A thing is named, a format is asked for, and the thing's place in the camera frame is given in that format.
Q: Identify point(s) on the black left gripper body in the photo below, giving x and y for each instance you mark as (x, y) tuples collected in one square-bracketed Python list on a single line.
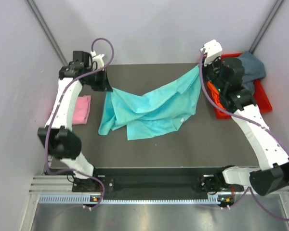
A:
[(97, 81)]

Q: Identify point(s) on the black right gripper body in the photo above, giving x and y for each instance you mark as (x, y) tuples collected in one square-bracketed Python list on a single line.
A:
[(210, 73)]

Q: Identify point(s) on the teal t shirt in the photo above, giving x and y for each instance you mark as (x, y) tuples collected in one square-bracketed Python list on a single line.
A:
[(155, 113)]

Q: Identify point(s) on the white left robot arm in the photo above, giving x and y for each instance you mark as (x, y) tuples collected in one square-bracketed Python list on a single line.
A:
[(57, 137)]

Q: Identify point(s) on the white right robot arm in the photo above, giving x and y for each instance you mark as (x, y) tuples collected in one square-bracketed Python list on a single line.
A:
[(225, 76)]

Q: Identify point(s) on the orange t shirt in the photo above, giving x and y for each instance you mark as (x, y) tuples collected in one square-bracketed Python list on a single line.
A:
[(215, 94)]

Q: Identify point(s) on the pink folded t shirt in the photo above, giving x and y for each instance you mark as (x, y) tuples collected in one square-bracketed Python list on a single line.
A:
[(82, 110)]

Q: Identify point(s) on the grey blue t shirt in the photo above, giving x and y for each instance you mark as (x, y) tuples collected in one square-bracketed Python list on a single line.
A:
[(254, 69)]

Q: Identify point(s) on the red plastic bin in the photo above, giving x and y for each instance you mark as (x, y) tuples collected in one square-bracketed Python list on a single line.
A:
[(260, 97)]

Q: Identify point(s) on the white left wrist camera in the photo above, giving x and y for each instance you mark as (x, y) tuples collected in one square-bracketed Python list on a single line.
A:
[(97, 60)]

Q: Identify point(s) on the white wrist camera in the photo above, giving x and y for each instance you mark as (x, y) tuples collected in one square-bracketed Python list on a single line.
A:
[(97, 60), (212, 50)]

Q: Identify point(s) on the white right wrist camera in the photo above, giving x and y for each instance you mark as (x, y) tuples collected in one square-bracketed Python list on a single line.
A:
[(212, 50)]

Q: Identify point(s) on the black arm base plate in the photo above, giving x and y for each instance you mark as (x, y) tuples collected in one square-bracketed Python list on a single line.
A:
[(114, 184)]

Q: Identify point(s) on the aluminium frame rail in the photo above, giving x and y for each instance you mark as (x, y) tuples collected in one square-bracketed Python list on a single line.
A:
[(63, 184)]

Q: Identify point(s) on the grey slotted cable duct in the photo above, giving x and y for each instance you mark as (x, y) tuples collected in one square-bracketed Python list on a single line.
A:
[(91, 200)]

